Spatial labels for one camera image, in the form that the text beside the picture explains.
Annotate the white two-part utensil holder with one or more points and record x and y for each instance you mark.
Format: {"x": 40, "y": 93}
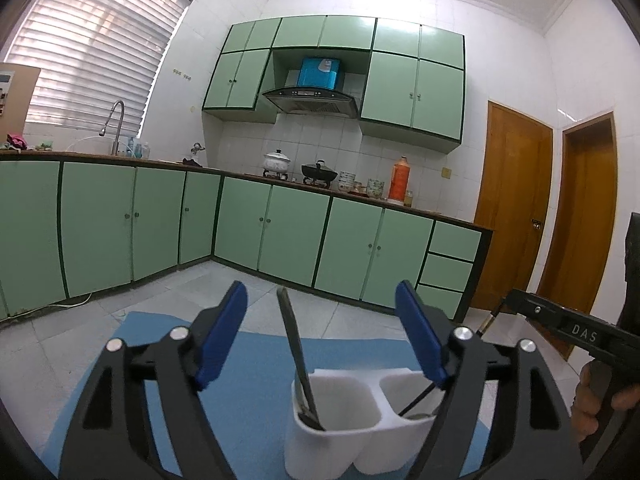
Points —
{"x": 340, "y": 450}

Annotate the white window blind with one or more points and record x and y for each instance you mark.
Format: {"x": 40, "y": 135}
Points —
{"x": 100, "y": 50}

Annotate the metal kettle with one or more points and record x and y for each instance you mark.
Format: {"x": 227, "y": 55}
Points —
{"x": 197, "y": 151}

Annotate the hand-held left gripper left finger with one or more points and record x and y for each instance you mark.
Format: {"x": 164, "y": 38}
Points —
{"x": 220, "y": 340}

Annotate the wall hooks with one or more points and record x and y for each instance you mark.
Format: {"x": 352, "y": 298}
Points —
{"x": 182, "y": 75}

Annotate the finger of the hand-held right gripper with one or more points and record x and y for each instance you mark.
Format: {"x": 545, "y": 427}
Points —
{"x": 525, "y": 305}

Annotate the black range hood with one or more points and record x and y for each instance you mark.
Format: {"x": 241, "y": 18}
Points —
{"x": 310, "y": 105}

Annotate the orange thermos flask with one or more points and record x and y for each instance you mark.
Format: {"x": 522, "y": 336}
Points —
{"x": 399, "y": 182}

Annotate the metal kitchen faucet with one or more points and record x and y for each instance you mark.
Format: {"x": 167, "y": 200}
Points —
{"x": 120, "y": 125}

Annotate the dark blue chopstick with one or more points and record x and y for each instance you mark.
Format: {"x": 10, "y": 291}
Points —
{"x": 489, "y": 321}

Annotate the white cooking pot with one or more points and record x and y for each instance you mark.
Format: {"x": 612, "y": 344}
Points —
{"x": 276, "y": 162}

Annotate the small glass jar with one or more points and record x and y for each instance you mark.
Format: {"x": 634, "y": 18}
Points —
{"x": 409, "y": 200}

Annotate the green wall cabinets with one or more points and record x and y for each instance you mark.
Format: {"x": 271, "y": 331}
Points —
{"x": 435, "y": 100}

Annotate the blue box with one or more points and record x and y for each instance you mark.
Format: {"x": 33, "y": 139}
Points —
{"x": 320, "y": 74}

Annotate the green base cabinets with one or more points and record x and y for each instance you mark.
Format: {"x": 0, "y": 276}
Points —
{"x": 300, "y": 240}

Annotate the blue table cloth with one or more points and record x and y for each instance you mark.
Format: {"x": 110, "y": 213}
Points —
{"x": 260, "y": 385}

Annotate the bottles beside sink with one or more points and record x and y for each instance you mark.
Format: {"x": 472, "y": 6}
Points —
{"x": 137, "y": 148}

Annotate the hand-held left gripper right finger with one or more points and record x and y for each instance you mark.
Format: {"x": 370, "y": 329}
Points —
{"x": 420, "y": 340}

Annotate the closed wooden door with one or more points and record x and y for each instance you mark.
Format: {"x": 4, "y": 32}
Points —
{"x": 510, "y": 210}

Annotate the brown cardboard box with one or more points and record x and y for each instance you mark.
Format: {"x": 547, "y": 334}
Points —
{"x": 25, "y": 95}

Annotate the black wok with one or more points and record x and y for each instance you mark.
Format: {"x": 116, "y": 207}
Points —
{"x": 319, "y": 172}

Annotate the wooden door in frame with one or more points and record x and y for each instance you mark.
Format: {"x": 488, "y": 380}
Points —
{"x": 585, "y": 220}

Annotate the person's right hand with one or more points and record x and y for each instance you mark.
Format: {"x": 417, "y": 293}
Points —
{"x": 586, "y": 400}

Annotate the red cloth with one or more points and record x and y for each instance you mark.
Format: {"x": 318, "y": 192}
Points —
{"x": 16, "y": 141}

